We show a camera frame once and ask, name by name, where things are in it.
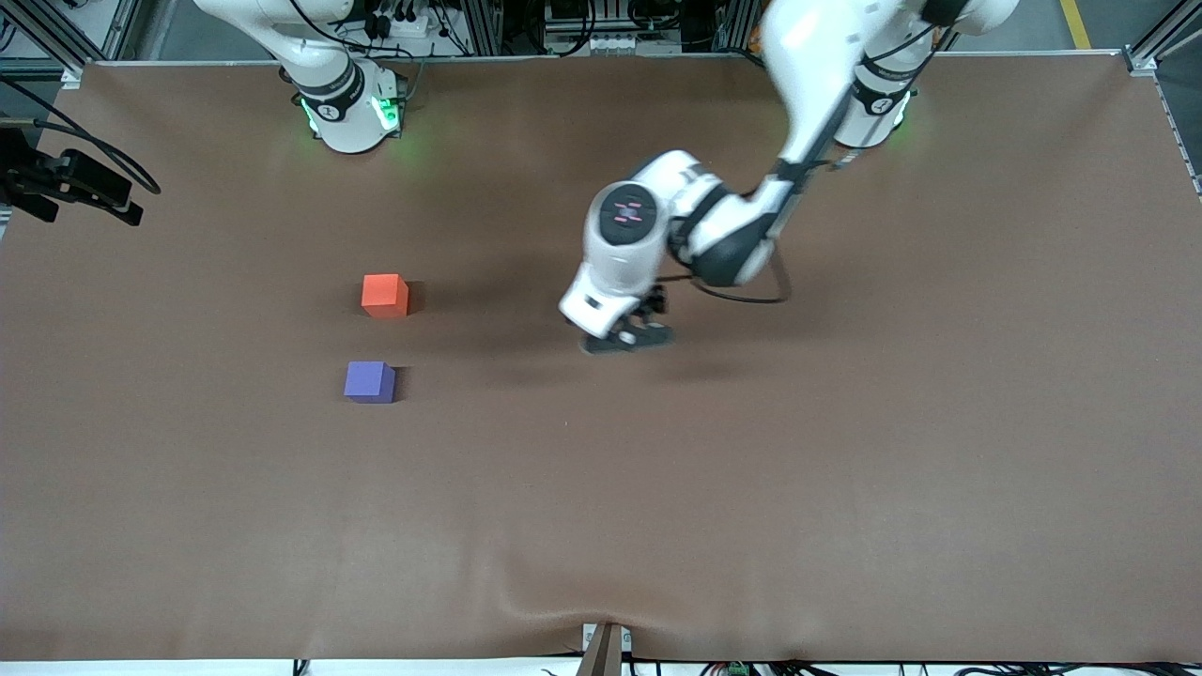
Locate aluminium frame post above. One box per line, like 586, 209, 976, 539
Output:
1123, 0, 1202, 78
0, 0, 144, 87

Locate brown table cover sheet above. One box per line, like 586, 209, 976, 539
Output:
0, 52, 1202, 664

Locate white power strip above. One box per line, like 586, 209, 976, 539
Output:
368, 8, 444, 40

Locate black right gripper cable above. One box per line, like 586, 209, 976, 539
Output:
0, 79, 162, 196

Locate grey electronics box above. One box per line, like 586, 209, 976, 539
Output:
543, 0, 651, 55

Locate brown camera mount bracket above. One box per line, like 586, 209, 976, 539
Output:
577, 622, 633, 676

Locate orange foam block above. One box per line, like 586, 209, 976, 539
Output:
361, 273, 410, 319

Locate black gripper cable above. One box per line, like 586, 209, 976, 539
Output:
0, 79, 162, 196
657, 246, 793, 306

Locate purple foam block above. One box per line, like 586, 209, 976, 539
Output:
343, 361, 396, 405

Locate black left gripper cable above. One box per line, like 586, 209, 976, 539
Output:
657, 246, 793, 306

